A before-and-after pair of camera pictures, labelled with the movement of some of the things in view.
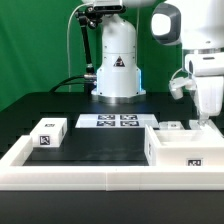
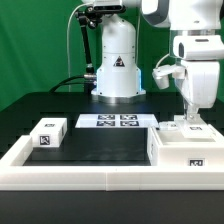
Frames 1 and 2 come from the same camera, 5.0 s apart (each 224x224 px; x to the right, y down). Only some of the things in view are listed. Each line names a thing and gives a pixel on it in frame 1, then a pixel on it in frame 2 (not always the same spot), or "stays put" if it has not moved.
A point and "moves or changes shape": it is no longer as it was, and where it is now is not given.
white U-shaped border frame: (15, 176) stays put
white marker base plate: (116, 120) stays put
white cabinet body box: (184, 148) moves or changes shape
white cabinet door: (208, 127) moves or changes shape
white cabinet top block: (49, 132) stays put
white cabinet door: (170, 125) stays put
